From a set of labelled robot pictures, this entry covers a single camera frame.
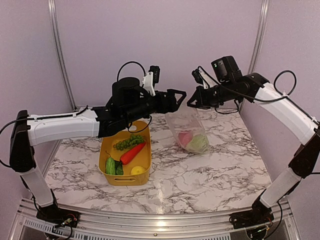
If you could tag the green toy bitter gourd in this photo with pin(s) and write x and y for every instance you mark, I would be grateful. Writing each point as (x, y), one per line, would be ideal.
(110, 166)

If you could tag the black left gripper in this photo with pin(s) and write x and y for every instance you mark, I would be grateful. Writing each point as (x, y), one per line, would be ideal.
(173, 106)

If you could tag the aluminium frame post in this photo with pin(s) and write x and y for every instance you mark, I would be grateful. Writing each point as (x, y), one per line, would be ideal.
(262, 24)
(59, 52)

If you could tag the yellow plastic basket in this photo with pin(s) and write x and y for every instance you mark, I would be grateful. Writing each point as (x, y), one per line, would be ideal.
(144, 158)

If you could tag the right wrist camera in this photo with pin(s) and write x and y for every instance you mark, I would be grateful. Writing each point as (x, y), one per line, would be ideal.
(202, 78)

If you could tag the clear zip top bag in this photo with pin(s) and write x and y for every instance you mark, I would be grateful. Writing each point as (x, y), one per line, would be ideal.
(184, 119)

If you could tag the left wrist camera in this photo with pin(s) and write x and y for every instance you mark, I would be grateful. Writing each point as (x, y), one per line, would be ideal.
(150, 79)

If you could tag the right aluminium frame post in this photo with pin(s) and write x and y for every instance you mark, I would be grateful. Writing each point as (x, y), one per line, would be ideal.
(262, 24)

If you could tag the left aluminium frame post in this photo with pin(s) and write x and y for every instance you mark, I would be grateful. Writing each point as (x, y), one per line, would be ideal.
(59, 52)

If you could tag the orange toy carrot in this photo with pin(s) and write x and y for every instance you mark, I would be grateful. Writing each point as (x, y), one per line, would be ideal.
(128, 156)

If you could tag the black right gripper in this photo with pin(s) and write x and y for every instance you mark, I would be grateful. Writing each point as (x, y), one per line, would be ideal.
(202, 102)

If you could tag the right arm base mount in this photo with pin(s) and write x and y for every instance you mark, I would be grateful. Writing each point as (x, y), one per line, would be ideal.
(258, 214)

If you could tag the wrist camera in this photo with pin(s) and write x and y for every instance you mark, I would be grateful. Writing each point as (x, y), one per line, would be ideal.
(202, 78)
(150, 79)

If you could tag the yellow toy lemon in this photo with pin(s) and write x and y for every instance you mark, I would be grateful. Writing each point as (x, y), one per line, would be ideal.
(136, 170)

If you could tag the green toy cabbage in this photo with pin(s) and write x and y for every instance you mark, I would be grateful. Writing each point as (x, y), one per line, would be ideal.
(198, 145)

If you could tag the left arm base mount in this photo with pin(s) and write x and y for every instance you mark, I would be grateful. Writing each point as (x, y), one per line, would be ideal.
(58, 216)

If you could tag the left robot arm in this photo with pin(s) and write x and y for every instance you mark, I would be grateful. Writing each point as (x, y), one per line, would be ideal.
(128, 104)

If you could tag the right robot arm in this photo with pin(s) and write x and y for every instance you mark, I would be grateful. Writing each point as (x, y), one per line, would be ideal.
(258, 90)

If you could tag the aluminium table front rail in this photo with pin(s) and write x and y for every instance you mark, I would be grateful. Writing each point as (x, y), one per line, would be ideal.
(108, 225)

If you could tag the red toy apple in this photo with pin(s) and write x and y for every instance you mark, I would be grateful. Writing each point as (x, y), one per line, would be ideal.
(184, 137)

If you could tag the green toy grapes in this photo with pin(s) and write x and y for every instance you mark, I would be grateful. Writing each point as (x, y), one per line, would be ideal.
(132, 141)

